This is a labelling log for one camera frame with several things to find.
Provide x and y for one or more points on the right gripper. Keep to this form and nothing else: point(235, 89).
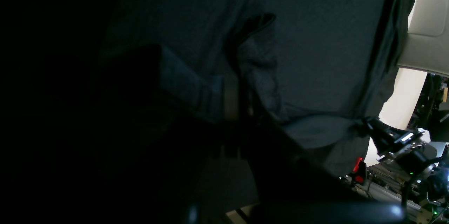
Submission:
point(402, 149)

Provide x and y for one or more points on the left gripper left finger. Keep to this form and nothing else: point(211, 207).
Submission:
point(162, 123)

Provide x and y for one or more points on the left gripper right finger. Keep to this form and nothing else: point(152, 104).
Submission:
point(293, 187)

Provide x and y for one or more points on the dark grey T-shirt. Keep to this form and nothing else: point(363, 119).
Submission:
point(318, 65)

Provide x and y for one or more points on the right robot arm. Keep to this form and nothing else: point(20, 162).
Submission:
point(419, 180)

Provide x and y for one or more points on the red black clamp right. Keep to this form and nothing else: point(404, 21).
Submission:
point(359, 173)

